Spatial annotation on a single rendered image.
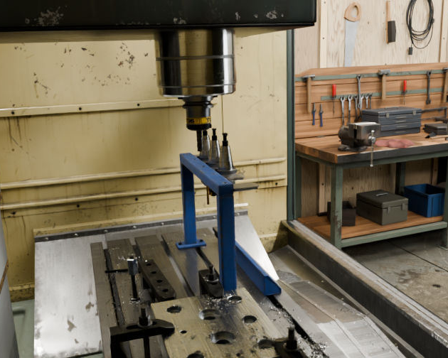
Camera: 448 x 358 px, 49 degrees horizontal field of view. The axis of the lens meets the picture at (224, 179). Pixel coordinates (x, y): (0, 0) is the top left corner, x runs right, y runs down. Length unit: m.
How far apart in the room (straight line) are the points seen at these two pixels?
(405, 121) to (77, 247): 2.95
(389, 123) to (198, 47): 3.30
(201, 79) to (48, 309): 1.16
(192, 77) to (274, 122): 1.26
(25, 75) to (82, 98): 0.21
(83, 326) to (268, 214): 0.94
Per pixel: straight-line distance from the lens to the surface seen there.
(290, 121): 2.20
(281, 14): 0.94
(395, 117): 4.18
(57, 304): 1.88
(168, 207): 2.11
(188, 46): 0.94
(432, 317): 1.57
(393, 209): 4.02
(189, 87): 0.94
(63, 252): 2.04
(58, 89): 1.99
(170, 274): 1.54
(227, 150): 1.39
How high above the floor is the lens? 1.53
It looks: 14 degrees down
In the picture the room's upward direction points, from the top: 2 degrees counter-clockwise
